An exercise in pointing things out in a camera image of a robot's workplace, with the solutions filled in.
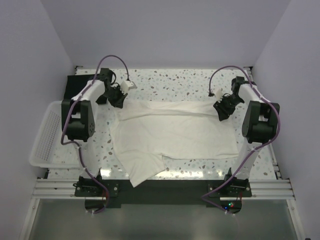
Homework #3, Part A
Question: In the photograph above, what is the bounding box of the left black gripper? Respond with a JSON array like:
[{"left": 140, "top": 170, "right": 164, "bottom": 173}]
[{"left": 103, "top": 85, "right": 128, "bottom": 109}]

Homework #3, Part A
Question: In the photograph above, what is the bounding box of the white t shirt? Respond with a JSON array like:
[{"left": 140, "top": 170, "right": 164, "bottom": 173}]
[{"left": 110, "top": 100, "right": 239, "bottom": 187}]

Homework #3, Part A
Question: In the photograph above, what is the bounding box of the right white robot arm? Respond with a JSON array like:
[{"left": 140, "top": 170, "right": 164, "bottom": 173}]
[{"left": 213, "top": 76, "right": 280, "bottom": 181}]

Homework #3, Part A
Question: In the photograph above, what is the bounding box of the aluminium front rail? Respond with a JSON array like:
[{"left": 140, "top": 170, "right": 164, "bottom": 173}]
[{"left": 32, "top": 179, "right": 295, "bottom": 200}]

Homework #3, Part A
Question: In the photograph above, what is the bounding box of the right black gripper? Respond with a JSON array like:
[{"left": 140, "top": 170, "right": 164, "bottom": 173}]
[{"left": 213, "top": 94, "right": 244, "bottom": 122}]

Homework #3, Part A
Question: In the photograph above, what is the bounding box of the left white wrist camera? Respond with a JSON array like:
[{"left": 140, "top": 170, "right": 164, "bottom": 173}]
[{"left": 120, "top": 80, "right": 137, "bottom": 95}]

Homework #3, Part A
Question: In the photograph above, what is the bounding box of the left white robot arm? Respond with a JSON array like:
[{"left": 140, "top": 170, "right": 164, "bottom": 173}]
[{"left": 60, "top": 68, "right": 136, "bottom": 196}]

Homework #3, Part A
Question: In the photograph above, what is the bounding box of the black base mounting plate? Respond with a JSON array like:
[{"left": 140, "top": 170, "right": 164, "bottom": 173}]
[{"left": 73, "top": 177, "right": 253, "bottom": 214}]

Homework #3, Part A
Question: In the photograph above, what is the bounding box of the white plastic basket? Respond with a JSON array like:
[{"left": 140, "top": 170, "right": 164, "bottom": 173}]
[{"left": 29, "top": 101, "right": 80, "bottom": 169}]

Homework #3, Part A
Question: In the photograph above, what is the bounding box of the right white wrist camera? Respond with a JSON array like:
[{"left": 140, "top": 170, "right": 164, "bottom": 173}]
[{"left": 213, "top": 89, "right": 224, "bottom": 102}]

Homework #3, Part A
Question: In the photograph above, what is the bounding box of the folded black t shirt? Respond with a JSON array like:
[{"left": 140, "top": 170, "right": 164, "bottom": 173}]
[{"left": 63, "top": 74, "right": 94, "bottom": 100}]

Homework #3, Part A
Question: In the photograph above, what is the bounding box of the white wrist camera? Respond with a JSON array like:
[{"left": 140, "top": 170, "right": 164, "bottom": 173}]
[
  {"left": 213, "top": 89, "right": 224, "bottom": 102},
  {"left": 120, "top": 80, "right": 137, "bottom": 95}
]

